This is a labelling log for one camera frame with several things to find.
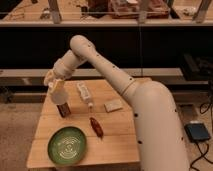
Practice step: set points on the long workbench shelf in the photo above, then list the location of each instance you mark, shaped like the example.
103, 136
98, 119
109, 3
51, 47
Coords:
115, 13

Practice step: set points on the black power box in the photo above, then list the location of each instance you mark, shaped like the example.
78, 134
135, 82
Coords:
197, 132

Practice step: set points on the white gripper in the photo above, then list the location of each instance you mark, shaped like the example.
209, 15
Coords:
52, 81

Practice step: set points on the red brown chili pepper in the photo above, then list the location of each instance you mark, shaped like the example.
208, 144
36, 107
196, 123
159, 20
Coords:
96, 127

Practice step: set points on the wooden slat table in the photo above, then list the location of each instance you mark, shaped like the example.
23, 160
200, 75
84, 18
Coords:
88, 136

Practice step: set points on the green ribbed plate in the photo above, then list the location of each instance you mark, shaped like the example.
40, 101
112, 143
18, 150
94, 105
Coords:
67, 146

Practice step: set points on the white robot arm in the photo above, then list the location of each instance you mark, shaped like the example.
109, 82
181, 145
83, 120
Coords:
158, 127

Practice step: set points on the pale rectangular sponge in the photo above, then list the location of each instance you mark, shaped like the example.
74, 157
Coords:
113, 105

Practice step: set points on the dark brown eraser block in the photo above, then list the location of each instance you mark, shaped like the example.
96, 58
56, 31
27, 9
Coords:
64, 110

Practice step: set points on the white squeeze bottle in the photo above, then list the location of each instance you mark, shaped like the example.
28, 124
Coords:
84, 93

